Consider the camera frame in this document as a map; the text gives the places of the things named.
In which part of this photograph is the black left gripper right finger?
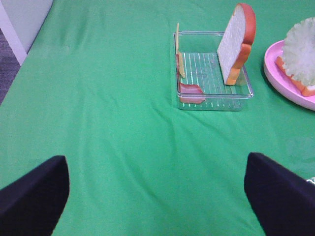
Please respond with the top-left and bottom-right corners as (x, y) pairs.
(244, 152), (315, 236)

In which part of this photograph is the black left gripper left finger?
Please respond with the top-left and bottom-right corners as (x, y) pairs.
(0, 156), (70, 236)

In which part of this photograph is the bread slice from tray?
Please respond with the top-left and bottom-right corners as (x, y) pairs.
(275, 56), (315, 97)

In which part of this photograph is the bacon strip from tray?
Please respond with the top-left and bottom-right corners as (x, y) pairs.
(176, 65), (206, 104)

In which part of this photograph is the green lettuce leaf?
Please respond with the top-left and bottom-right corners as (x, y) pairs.
(282, 17), (315, 86)

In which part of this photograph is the pink round plate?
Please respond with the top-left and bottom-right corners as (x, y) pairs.
(264, 40), (315, 111)

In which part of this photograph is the green tablecloth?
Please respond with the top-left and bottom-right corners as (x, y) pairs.
(0, 0), (315, 236)

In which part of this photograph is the left clear plastic tray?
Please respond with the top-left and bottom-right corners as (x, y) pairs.
(175, 31), (253, 111)

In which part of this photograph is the bread slice in left tray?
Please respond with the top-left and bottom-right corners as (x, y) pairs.
(217, 3), (256, 86)

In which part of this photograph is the yellow cheese slice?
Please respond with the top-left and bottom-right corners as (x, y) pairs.
(175, 23), (186, 78)

